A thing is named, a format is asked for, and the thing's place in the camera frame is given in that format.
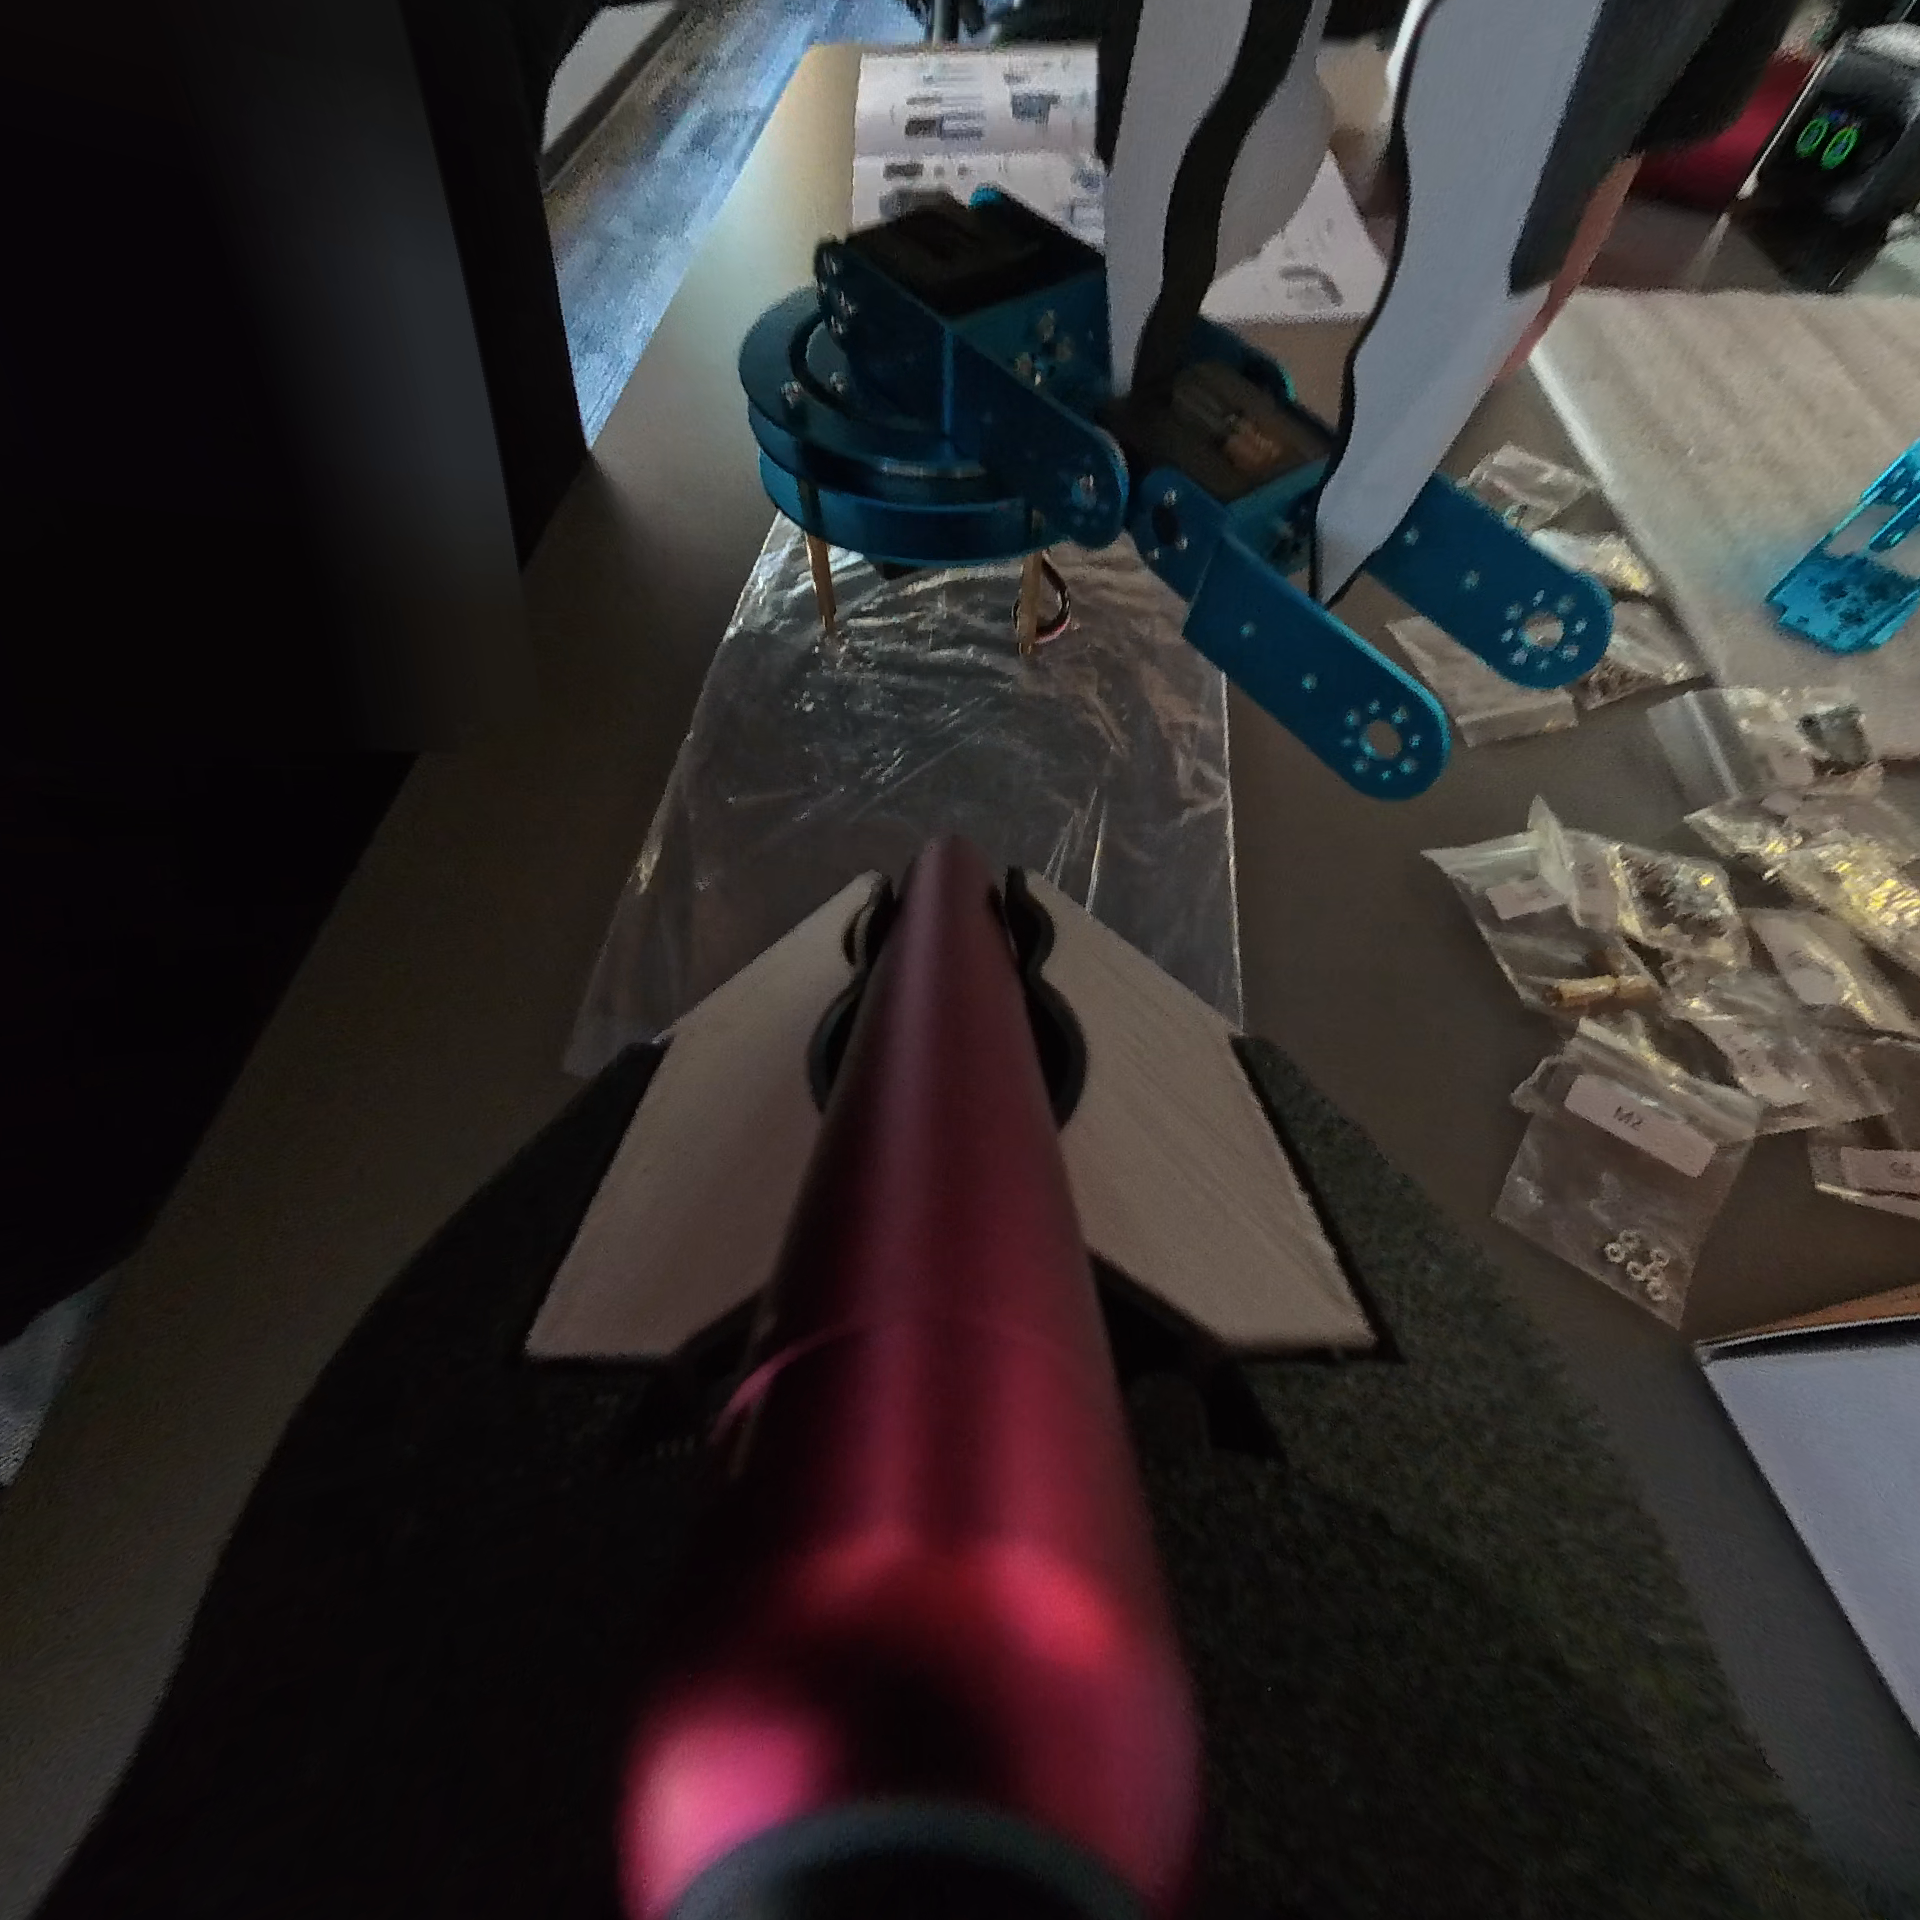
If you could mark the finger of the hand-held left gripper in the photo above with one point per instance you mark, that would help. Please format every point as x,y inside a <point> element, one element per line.
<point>1155,136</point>
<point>1471,224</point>

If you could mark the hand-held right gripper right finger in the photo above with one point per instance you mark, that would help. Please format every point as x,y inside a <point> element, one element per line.
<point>1201,1185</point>

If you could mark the grey desk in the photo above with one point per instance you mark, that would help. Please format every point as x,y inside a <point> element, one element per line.
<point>451,902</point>

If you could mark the white foam sheet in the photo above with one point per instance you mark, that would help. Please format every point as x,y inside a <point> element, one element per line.
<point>1725,389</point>

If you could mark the pile of small screw bags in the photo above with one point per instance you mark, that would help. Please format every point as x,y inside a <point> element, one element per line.
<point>1725,960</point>

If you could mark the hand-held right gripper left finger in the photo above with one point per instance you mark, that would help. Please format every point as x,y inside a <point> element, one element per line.
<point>692,1185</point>

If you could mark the printed instruction sheet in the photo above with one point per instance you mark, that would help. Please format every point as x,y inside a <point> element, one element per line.
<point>975,119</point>

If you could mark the blue toy robot arm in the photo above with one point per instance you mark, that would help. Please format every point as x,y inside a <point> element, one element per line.
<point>932,389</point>

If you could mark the person's left hand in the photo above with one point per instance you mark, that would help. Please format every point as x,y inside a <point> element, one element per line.
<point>1583,255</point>

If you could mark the black device green display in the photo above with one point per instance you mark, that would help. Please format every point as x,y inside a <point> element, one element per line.
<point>1852,165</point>

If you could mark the blue metal bracket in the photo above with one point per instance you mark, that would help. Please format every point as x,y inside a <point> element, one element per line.
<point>1852,541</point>

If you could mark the clear plastic bag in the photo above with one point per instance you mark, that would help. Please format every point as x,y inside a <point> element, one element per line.
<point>902,751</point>

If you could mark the red cylindrical bottle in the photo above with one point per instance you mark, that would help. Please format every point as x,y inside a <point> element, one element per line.
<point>1694,165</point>

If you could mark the red electric screwdriver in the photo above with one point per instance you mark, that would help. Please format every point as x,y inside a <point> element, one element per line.
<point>932,1350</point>

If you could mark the white orange cardboard box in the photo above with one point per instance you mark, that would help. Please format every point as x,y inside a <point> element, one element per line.
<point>1846,1499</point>

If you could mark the person's dark clothed body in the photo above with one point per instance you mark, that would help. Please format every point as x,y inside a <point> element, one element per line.
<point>225,600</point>

